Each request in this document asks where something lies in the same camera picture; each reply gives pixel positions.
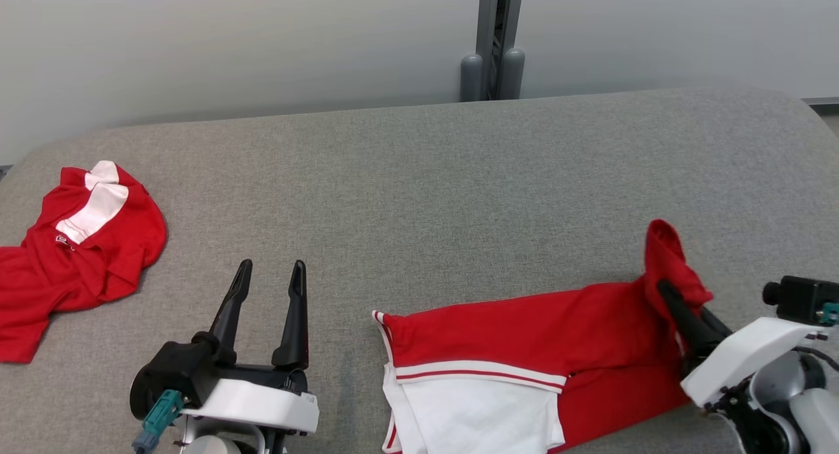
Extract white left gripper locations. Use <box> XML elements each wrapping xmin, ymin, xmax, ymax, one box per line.
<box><xmin>180</xmin><ymin>259</ymin><xmax>321</xmax><ymax>435</ymax></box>

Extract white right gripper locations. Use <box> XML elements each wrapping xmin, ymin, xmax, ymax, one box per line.
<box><xmin>657</xmin><ymin>280</ymin><xmax>830</xmax><ymax>409</ymax></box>

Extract red shorts with black lettering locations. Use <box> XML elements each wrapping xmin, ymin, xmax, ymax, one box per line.
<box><xmin>0</xmin><ymin>161</ymin><xmax>168</xmax><ymax>364</ymax></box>

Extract red and white shirt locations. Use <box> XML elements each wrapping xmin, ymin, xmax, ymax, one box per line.
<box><xmin>372</xmin><ymin>219</ymin><xmax>715</xmax><ymax>454</ymax></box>

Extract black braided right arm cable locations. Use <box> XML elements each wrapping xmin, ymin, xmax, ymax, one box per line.
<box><xmin>793</xmin><ymin>345</ymin><xmax>839</xmax><ymax>371</ymax></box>

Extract teal plug left camera cable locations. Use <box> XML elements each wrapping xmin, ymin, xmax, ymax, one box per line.
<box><xmin>133</xmin><ymin>388</ymin><xmax>185</xmax><ymax>454</ymax></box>

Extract grey partition post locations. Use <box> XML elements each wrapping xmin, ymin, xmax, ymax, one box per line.
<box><xmin>459</xmin><ymin>0</ymin><xmax>526</xmax><ymax>103</ymax></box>

